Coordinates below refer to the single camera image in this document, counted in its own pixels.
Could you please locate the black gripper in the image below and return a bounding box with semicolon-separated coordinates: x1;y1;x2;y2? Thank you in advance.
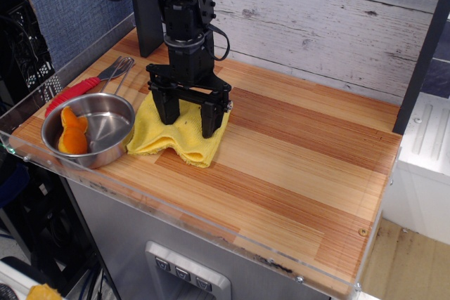
146;31;231;138

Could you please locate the yellow cloth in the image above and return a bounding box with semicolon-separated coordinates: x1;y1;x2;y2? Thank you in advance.
127;94;230;168

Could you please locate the metal bowl with wire handle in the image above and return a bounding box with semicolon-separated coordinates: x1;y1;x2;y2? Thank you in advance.
41;66;135;169

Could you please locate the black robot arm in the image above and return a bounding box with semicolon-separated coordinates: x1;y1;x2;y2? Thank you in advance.
146;0;231;138

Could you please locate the orange toy in bowl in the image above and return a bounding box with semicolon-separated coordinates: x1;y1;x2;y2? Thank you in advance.
58;106;88;155

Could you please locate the blue fabric divider panel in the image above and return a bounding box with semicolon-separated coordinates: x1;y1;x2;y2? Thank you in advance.
29;0;134;70

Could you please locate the silver panel with buttons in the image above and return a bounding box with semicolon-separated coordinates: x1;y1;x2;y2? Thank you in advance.
145;241;232;299

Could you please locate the orange object bottom left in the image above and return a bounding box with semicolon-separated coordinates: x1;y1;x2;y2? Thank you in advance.
26;284;63;300

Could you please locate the white ribbed appliance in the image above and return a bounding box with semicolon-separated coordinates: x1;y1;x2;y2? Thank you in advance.
382;93;449;244

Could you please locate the fork with red handle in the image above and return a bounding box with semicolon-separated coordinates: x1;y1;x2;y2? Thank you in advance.
45;56;134;117

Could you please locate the black crate with cables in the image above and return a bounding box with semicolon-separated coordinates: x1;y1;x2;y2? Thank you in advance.
1;0;55;114

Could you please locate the dark right frame post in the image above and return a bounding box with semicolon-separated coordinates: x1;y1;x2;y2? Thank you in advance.
392;0;449;135

